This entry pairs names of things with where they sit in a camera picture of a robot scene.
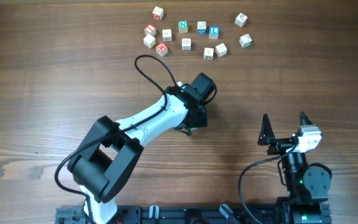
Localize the left black cable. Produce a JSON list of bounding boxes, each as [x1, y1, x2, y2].
[[53, 54, 180, 218]]

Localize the red E letter block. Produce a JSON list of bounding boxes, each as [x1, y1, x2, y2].
[[155, 42, 168, 57]]

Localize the wooden block picture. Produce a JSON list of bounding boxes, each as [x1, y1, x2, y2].
[[181, 39, 191, 50], [162, 29, 172, 42]]

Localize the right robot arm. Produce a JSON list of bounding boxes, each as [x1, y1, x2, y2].
[[257, 112, 333, 224]]

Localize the green N letter block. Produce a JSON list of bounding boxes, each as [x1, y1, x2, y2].
[[178, 20, 188, 34]]

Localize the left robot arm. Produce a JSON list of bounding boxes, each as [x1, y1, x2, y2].
[[68, 73, 217, 223]]

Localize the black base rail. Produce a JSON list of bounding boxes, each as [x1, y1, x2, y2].
[[54, 203, 333, 224]]

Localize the plain wooden block yellow side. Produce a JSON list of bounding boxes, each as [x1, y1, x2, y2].
[[143, 34, 156, 48]]

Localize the blue L letter block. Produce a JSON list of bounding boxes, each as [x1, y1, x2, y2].
[[209, 26, 219, 39]]

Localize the wooden block top left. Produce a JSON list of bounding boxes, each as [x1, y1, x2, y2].
[[152, 6, 164, 21]]

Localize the red L letter block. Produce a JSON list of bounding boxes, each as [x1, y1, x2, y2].
[[144, 24, 157, 36]]

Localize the wooden block picture top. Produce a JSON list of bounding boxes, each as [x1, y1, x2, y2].
[[162, 29, 172, 42]]

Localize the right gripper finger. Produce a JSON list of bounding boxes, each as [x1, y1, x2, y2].
[[300, 111, 313, 126], [257, 114, 275, 146]]

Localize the black cable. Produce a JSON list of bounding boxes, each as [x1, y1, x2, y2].
[[53, 54, 180, 218], [237, 142, 300, 224]]

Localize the wooden block soccer ball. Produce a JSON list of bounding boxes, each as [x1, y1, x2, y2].
[[203, 47, 214, 60]]

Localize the wooden block blue front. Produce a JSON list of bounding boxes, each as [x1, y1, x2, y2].
[[197, 21, 207, 35]]

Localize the wooden block green side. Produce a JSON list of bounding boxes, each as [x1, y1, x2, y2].
[[239, 34, 252, 48]]

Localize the wooden block far right top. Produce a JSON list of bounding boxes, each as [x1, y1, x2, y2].
[[234, 12, 248, 27]]

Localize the wooden block Z side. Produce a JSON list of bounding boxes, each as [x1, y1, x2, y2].
[[215, 43, 227, 57]]

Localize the right black cable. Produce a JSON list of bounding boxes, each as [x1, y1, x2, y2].
[[237, 142, 300, 224]]

